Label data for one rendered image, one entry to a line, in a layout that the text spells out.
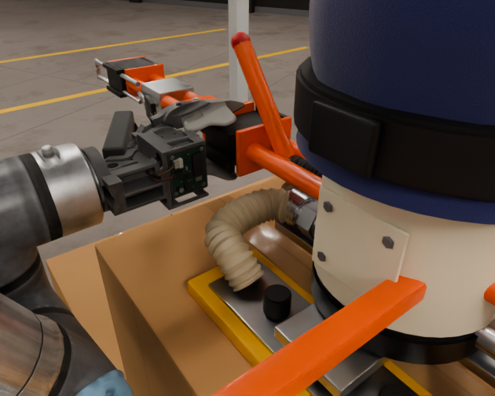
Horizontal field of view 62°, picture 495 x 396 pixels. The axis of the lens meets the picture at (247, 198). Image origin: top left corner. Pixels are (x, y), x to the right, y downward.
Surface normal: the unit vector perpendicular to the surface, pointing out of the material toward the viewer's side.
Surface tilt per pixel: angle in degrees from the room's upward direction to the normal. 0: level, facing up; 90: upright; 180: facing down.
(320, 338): 0
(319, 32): 93
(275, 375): 0
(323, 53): 97
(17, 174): 27
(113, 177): 1
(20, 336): 71
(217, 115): 14
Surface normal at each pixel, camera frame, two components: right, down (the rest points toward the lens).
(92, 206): 0.60, 0.44
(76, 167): 0.35, -0.44
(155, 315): 0.00, -0.85
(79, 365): 0.95, -0.26
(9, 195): 0.46, -0.22
